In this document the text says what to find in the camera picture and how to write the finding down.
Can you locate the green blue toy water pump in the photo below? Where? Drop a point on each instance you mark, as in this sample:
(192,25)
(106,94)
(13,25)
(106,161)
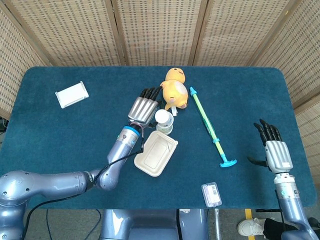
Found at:
(205,120)

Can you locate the white plastic card box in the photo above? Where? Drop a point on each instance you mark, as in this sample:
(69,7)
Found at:
(71,95)

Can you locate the yellow plush toy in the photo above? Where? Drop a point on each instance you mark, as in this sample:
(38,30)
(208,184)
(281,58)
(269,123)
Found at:
(175,91)

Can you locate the black trouser leg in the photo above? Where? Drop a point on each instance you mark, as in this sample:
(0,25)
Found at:
(272,227)

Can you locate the blue table cloth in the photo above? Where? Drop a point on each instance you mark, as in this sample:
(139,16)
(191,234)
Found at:
(75,125)

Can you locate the beige rectangular food tray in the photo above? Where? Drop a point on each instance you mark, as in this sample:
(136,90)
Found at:
(157,155)

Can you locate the metal table leg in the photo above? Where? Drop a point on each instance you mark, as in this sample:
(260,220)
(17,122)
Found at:
(217,225)

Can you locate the white shoe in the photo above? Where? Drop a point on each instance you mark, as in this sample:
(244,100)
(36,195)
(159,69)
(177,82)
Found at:
(250,226)

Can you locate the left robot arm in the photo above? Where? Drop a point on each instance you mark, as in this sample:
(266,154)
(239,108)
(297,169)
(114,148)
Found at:
(62,181)

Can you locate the grey-blue robot torso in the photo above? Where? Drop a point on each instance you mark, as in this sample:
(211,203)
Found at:
(150,225)

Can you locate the woven bamboo folding screen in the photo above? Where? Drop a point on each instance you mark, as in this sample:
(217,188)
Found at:
(160,30)

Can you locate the black shoe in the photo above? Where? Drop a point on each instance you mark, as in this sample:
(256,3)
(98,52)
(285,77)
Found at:
(315,221)

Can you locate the small clear plastic packet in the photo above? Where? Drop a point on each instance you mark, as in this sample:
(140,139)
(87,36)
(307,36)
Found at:
(211,195)

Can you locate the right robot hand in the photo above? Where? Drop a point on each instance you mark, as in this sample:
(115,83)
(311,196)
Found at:
(278,156)

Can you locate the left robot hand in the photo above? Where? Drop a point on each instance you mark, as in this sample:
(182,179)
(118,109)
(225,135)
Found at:
(142,110)

